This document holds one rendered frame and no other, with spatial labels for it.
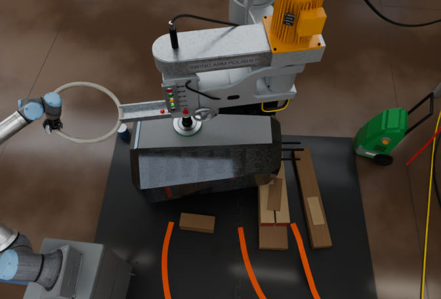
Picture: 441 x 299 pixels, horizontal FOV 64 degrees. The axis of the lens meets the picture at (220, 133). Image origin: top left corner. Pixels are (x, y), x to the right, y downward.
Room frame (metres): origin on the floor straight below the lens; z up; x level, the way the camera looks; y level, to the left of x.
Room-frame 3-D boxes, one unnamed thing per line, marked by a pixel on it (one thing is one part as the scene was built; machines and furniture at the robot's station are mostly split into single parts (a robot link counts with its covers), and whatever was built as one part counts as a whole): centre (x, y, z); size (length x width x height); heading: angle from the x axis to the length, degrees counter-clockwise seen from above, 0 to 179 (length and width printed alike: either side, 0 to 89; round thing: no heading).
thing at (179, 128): (1.39, 0.25, 0.87); 0.21 x 0.21 x 0.01
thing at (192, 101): (1.40, 0.17, 1.32); 0.36 x 0.22 x 0.45; 99
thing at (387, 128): (1.62, -1.52, 0.43); 0.35 x 0.35 x 0.87; 72
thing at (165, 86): (1.26, 0.30, 1.37); 0.08 x 0.03 x 0.28; 99
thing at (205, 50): (1.44, -0.09, 1.61); 0.96 x 0.25 x 0.17; 99
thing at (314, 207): (0.94, -0.84, 0.10); 0.25 x 0.10 x 0.01; 7
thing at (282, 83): (1.48, -0.40, 1.34); 0.19 x 0.19 x 0.20
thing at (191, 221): (0.84, 0.20, 0.07); 0.30 x 0.12 x 0.12; 83
